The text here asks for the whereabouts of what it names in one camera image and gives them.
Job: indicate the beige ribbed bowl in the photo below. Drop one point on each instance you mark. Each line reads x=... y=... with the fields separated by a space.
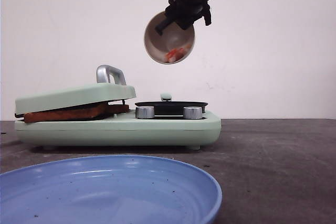
x=157 y=46

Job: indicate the orange shrimp pieces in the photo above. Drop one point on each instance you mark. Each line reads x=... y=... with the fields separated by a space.
x=177 y=54

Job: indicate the white bread slice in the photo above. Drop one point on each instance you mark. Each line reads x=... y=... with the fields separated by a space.
x=116 y=109
x=69 y=114

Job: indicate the mint green breakfast maker base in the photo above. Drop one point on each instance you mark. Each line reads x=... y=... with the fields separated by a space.
x=123 y=130

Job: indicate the small black frying pan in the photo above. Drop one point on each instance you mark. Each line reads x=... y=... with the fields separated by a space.
x=168 y=107

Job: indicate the left silver control knob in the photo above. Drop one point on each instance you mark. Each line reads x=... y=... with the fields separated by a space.
x=144 y=112

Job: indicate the silver control knob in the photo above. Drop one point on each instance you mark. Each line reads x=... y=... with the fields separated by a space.
x=144 y=112
x=192 y=113

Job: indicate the right silver control knob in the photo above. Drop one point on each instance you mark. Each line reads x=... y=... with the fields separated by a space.
x=192 y=113

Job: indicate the blue plastic plate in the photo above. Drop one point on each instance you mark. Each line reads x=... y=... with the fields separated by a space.
x=110 y=189

